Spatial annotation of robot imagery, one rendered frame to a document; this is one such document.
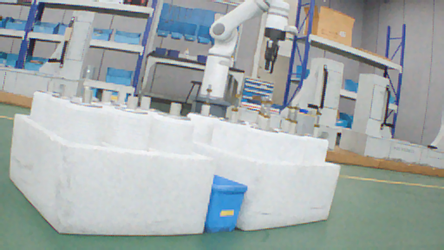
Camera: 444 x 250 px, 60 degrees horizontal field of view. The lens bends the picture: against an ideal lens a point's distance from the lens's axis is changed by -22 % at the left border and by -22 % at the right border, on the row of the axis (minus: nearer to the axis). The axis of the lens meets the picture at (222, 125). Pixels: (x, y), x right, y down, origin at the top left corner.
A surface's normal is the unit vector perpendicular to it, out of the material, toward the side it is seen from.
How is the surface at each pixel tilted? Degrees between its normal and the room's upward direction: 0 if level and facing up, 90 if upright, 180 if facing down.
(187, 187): 90
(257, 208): 90
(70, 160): 90
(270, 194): 90
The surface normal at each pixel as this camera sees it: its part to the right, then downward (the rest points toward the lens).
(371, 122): 0.22, 0.09
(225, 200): 0.67, 0.20
